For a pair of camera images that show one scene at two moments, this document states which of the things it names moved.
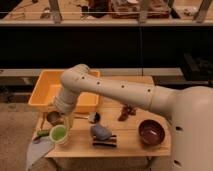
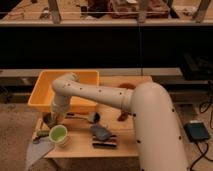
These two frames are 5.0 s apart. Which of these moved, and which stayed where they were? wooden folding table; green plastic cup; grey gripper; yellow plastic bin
Moved: grey gripper
Stayed: wooden folding table; yellow plastic bin; green plastic cup
